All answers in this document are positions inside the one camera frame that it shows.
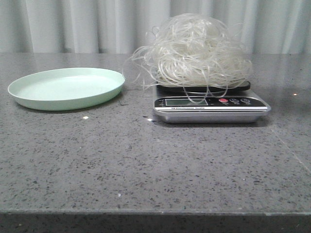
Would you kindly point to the white translucent vermicelli bundle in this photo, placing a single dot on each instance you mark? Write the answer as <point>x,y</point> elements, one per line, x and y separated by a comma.
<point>191,50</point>

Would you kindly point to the black silver kitchen scale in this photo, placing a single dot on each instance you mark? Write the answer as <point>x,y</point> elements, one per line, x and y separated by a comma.
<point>208,104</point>

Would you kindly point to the light green round plate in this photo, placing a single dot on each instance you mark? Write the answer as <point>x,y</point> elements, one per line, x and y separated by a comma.
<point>67,88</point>

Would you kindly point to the white pleated curtain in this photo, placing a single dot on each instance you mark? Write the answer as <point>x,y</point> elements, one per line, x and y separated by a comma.
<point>120,26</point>

